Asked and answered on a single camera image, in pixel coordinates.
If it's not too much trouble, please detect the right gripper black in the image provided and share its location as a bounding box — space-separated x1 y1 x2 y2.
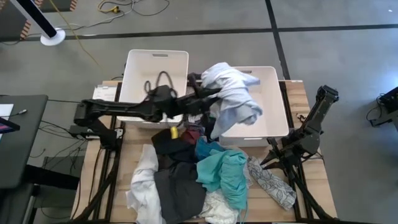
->
259 136 301 172

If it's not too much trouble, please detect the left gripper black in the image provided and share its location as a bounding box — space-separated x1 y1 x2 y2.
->
174 73 223 126

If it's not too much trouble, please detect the light blue shirt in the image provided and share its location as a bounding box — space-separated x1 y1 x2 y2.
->
200 62 264 141

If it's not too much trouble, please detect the white leaf-patterned cloth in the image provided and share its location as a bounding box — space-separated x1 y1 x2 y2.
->
246 156 298 212

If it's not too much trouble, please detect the dark purple-toed sock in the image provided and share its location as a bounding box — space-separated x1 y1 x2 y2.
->
201 124 219 143

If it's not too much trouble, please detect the maroon garment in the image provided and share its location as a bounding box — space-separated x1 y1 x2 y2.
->
180 128 202 146

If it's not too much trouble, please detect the teal garment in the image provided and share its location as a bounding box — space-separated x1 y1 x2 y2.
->
195 148 250 224

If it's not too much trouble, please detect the dark slate garment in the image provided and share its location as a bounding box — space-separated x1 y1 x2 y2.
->
150 126 200 164

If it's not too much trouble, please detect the dark charcoal garment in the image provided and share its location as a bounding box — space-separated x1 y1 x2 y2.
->
153 160 208 224

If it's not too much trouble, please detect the plain white shirt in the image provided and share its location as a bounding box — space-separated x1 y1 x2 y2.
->
125 143 166 224

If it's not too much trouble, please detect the white perforated plastic bin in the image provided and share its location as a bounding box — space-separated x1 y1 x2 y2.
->
201 65 290 148
116 49 190 130

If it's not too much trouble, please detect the white paper booklet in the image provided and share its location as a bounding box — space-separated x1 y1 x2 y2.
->
91 84 119 103

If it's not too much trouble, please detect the black equipment rig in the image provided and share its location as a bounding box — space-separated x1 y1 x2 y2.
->
366 86 398 128

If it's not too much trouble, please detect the black power box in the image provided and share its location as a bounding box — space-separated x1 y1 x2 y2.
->
68 124 91 140

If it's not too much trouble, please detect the white floor stand pole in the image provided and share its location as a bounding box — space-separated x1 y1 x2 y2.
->
9 0 67 47

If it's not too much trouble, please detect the black hazard-striped mat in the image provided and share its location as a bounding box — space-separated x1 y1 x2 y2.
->
33 0 78 13
0 0 32 43

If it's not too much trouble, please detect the black desk base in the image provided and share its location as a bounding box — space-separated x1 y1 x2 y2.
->
0 164 81 224

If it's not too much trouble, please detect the black desk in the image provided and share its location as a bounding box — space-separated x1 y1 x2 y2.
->
0 94 49 190

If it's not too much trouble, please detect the dark tablet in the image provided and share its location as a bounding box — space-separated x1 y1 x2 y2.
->
0 116 21 134

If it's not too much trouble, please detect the white sheet of paper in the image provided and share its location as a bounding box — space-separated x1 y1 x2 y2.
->
0 103 15 118

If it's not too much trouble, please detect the black aluminium table frame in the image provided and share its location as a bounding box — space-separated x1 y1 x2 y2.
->
67 79 343 224

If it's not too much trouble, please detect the black looped wrist cable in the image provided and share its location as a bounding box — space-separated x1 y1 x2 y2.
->
144 70 178 98

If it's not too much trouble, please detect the coiled yellow cord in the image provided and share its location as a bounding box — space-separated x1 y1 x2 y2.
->
97 0 121 14

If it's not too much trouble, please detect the grey floor cable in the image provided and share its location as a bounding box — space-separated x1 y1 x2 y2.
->
60 0 171 32

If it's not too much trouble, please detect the long yellow floor cable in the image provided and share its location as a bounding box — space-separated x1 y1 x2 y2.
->
49 0 101 68

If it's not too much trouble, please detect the cable with metal plug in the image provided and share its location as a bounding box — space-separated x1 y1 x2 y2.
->
0 108 28 119

